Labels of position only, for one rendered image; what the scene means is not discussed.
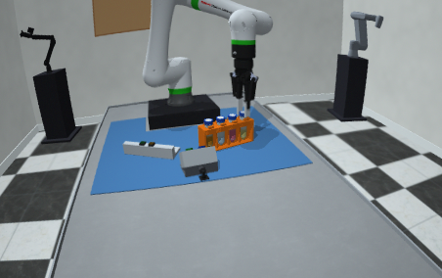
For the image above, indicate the blue bench mat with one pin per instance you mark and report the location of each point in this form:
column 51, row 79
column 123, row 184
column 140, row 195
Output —
column 118, row 172

